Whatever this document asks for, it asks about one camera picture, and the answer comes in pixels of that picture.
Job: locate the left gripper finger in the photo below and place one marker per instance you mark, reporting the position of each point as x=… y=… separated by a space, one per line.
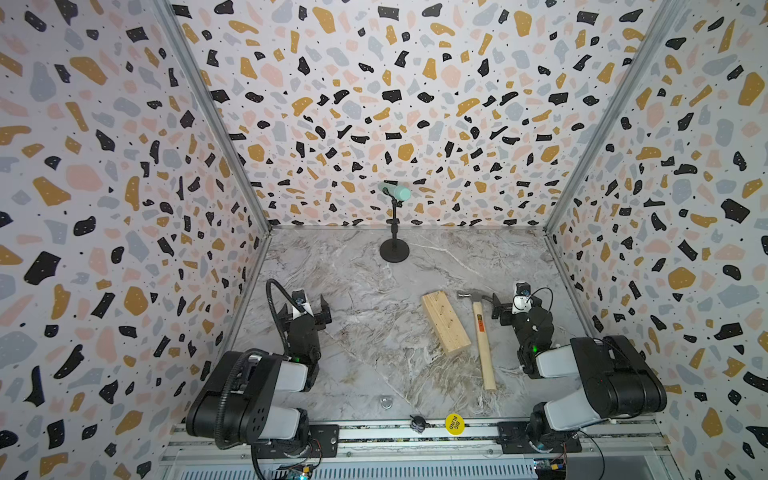
x=299 y=298
x=325 y=316

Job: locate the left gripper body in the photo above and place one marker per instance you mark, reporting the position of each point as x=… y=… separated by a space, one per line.
x=319 y=321

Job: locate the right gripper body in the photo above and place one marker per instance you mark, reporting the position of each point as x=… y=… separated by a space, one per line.
x=513 y=320

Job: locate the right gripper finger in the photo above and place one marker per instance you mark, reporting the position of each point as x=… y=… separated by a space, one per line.
x=498 y=307
x=522 y=289

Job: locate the wooden block with nails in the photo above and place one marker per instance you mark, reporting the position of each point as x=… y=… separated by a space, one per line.
x=451 y=334

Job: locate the wooden handle claw hammer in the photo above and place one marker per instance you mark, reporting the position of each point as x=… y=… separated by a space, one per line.
x=477 y=297

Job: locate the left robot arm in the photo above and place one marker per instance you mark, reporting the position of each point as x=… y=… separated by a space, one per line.
x=236 y=406

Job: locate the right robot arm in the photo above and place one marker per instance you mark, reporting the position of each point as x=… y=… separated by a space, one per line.
x=614 y=381

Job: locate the microphone on black stand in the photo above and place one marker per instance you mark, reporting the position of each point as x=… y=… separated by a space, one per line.
x=395 y=250

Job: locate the yellow round sticker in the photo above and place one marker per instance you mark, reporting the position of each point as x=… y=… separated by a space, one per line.
x=455 y=424

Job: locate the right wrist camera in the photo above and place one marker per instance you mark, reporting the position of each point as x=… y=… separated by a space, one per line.
x=522 y=302

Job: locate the black knob on rail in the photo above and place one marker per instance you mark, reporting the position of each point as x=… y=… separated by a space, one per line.
x=418 y=423

